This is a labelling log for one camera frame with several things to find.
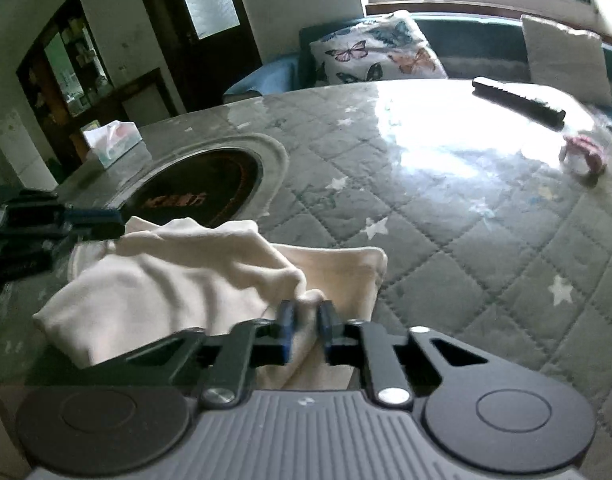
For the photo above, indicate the dark wooden door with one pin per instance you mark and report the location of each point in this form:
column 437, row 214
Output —
column 196, row 25

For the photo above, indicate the white pillow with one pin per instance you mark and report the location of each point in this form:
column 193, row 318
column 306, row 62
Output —
column 568, row 57

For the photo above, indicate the black remote control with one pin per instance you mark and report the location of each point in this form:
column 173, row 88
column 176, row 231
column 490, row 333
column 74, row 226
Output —
column 518, row 99

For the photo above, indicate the cream cloth garment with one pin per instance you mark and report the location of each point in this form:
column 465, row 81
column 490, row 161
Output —
column 176, row 280

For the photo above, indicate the dark wooden shelf cabinet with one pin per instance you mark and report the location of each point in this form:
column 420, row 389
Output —
column 68, row 85

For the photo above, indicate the round black induction cooker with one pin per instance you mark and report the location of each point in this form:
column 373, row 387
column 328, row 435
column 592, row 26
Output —
column 206, row 190

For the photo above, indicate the grey quilted star table cover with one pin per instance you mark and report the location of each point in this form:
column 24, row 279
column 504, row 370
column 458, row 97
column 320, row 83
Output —
column 435, row 220

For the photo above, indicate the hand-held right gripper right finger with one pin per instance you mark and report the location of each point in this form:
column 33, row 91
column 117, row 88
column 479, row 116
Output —
column 328, row 324

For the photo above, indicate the teal sofa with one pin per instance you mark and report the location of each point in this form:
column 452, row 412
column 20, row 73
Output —
column 435, row 50

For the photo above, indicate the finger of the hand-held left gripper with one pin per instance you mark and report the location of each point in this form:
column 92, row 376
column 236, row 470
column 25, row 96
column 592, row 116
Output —
column 98, row 232
column 93, row 216

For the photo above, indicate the butterfly print pillow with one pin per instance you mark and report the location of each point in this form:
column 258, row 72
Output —
column 375, row 52

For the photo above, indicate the tissue box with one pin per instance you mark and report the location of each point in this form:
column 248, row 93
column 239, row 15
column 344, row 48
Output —
column 113, row 142

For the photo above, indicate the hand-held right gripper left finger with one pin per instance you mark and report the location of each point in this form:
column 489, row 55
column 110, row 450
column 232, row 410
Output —
column 287, row 322

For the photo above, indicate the white appliance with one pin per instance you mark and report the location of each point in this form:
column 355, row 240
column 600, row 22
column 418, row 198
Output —
column 18, row 152

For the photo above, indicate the small pink white object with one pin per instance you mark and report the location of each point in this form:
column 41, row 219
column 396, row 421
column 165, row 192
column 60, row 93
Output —
column 583, row 155

